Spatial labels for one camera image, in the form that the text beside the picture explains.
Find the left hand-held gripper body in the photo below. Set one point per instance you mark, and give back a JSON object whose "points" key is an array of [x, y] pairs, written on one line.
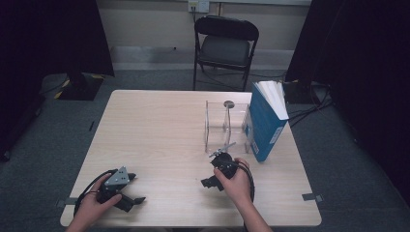
{"points": [[116, 180]]}

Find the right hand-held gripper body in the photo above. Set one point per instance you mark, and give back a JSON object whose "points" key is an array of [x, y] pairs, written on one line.
{"points": [[225, 164]]}

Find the clear acrylic book rack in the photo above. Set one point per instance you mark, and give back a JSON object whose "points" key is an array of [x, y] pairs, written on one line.
{"points": [[217, 129]]}

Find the blue book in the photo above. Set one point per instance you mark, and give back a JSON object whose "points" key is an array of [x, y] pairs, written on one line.
{"points": [[264, 129]]}

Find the person's right hand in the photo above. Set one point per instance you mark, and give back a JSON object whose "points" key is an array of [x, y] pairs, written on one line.
{"points": [[238, 187]]}

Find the person's left hand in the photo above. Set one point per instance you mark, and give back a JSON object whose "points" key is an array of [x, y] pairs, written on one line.
{"points": [[88, 209]]}

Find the grey tape piece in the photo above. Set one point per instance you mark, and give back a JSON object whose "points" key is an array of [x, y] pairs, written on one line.
{"points": [[312, 197], [66, 202]]}

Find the grey round table grommet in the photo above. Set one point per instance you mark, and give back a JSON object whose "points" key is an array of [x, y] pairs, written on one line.
{"points": [[228, 103]]}

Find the black stand base yellow tape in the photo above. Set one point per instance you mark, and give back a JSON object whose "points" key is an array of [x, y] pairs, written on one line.
{"points": [[301, 93], [80, 88]]}

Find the black folding chair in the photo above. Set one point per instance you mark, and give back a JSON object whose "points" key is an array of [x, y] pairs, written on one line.
{"points": [[224, 50]]}

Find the dark curtain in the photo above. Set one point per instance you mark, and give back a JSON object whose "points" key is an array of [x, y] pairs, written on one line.
{"points": [[361, 64], [38, 48]]}

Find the white wall outlet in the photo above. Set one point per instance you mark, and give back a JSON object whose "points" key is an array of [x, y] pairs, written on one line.
{"points": [[199, 5]]}

